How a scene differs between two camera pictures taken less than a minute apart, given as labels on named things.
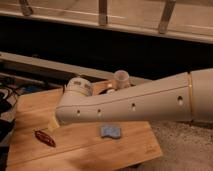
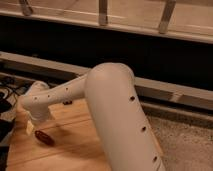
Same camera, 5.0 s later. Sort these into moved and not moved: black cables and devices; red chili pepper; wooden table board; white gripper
Moved: white gripper
Not moved: black cables and devices; wooden table board; red chili pepper
